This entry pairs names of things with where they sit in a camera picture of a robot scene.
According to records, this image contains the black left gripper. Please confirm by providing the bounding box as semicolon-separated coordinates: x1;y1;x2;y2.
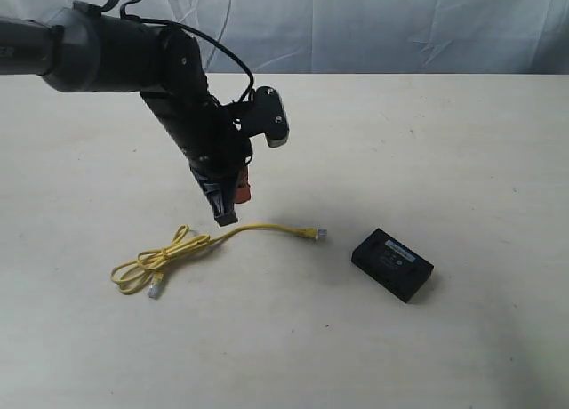
140;82;252;226

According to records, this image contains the yellow ethernet cable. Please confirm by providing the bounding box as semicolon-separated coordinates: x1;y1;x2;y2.
109;222;331;301

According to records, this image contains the black network switch box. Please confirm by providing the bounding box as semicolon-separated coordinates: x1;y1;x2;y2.
351;229;434;303

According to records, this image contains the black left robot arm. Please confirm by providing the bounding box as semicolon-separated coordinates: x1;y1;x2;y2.
1;4;252;226

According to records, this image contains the grey backdrop curtain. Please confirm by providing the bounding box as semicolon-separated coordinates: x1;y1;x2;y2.
0;0;569;76

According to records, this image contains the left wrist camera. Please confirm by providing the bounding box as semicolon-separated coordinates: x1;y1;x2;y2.
228;86;290;148

